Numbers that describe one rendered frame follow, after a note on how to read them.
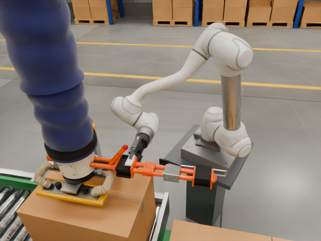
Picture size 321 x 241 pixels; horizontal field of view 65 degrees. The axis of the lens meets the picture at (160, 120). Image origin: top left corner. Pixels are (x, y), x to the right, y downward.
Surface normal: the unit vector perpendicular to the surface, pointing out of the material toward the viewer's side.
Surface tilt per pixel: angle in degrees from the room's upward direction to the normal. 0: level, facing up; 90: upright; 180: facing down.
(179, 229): 0
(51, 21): 71
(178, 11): 90
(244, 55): 86
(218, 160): 2
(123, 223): 0
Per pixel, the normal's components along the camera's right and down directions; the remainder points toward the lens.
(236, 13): -0.25, 0.56
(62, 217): -0.04, -0.82
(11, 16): -0.08, 0.30
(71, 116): 0.55, 0.12
